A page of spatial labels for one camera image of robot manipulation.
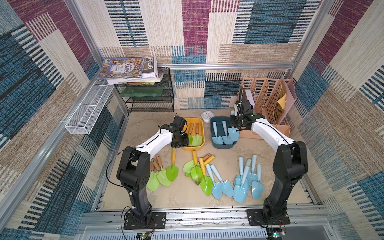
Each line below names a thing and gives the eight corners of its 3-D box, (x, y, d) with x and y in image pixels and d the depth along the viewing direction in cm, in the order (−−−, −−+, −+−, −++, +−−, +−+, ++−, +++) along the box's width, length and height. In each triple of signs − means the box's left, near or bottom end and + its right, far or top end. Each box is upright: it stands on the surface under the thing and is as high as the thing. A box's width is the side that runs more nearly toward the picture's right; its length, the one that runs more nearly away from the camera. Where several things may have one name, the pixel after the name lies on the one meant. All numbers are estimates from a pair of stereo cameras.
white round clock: (198, 118, 117) (198, 116, 115) (205, 111, 122) (205, 108, 120) (207, 123, 114) (208, 121, 111) (214, 115, 119) (215, 113, 117)
